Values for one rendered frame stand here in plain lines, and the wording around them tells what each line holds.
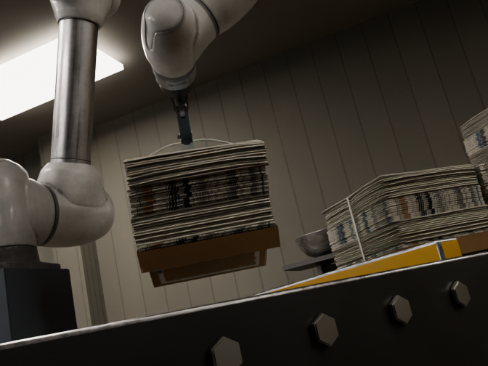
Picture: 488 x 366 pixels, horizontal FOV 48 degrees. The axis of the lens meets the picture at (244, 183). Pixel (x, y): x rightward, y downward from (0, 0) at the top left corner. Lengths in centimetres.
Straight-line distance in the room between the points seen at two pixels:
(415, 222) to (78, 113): 89
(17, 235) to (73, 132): 32
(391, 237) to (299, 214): 303
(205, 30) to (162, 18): 10
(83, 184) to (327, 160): 320
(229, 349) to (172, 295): 457
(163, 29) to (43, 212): 56
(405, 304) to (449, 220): 112
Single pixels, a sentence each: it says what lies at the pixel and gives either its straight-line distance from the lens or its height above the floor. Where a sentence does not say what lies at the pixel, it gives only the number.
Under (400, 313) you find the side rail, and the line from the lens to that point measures 35.
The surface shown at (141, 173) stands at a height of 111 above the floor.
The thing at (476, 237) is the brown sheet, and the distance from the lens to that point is 150.
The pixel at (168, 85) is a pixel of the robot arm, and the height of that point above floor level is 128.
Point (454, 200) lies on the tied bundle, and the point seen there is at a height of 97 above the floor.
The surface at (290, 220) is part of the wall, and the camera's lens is 444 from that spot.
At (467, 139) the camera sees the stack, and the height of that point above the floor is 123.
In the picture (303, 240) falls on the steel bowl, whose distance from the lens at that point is 374.
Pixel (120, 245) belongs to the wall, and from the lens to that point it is 512.
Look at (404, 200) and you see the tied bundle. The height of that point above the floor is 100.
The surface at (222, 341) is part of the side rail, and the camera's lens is 26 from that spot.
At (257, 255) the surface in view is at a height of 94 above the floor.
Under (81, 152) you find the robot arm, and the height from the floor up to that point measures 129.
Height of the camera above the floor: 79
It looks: 14 degrees up
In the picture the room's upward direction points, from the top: 13 degrees counter-clockwise
